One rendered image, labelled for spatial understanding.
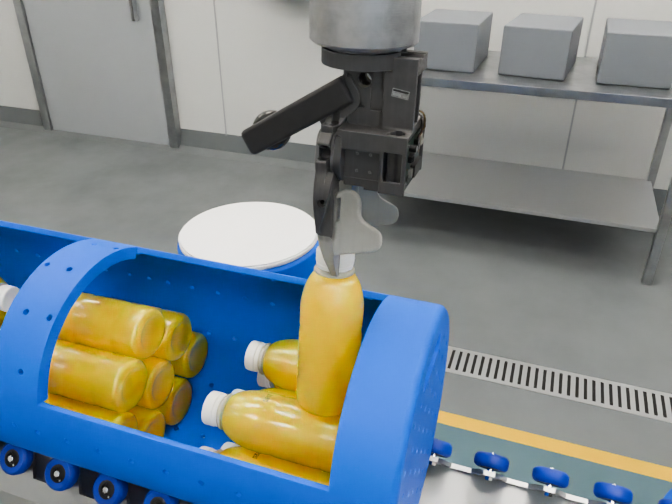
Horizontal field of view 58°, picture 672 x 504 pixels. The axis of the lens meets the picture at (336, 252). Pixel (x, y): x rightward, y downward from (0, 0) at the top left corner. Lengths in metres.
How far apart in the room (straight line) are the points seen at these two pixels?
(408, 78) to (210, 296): 0.50
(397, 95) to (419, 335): 0.24
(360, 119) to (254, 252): 0.65
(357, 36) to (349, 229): 0.17
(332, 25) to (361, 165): 0.12
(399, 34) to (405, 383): 0.31
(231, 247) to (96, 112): 4.00
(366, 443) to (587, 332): 2.32
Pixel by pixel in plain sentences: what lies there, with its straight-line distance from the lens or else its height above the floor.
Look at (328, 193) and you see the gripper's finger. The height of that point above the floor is 1.39.
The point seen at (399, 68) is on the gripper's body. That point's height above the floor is 1.49.
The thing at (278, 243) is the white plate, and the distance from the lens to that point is 1.18.
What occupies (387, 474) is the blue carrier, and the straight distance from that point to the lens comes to 0.59.
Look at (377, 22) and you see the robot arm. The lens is 0.49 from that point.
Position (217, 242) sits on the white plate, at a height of 1.04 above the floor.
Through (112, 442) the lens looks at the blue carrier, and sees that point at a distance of 0.72.
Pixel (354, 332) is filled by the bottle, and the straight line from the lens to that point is 0.63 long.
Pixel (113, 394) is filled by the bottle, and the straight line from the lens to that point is 0.77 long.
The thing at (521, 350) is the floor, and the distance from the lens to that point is 2.67.
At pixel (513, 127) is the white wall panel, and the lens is 3.91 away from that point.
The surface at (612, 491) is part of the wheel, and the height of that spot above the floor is 0.98.
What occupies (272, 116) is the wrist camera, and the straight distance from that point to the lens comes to 0.56.
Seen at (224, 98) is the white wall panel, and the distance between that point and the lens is 4.47.
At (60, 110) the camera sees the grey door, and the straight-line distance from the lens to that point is 5.35.
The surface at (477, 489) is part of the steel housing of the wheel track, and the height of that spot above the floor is 0.93.
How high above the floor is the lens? 1.61
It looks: 30 degrees down
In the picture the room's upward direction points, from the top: straight up
